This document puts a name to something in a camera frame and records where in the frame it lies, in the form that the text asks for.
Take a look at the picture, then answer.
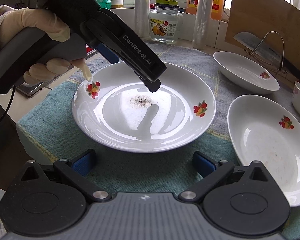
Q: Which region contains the large white fruit plate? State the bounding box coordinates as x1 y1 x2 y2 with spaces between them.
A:
72 62 216 153

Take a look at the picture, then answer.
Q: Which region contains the steel kitchen knife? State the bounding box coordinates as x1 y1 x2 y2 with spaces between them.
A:
234 31 300 82

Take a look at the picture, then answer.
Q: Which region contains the gloved left hand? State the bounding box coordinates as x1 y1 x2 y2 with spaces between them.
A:
0 7 93 85

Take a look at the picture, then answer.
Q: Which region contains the small potted plant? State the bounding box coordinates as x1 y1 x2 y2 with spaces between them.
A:
110 0 123 9

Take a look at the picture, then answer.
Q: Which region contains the grey checked mat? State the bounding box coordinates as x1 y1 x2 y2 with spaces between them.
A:
86 43 300 141

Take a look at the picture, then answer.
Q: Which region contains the glass jar yellow lid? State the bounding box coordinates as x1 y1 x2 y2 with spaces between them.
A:
148 0 183 44

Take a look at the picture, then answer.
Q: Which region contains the plastic wrap roll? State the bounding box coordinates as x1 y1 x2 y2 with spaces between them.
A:
134 0 150 38
192 0 216 50

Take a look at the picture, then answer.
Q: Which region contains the bamboo cutting board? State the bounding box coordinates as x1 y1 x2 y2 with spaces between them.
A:
225 0 300 80

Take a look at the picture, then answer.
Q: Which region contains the wire knife stand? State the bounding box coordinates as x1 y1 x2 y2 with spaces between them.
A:
242 31 285 72

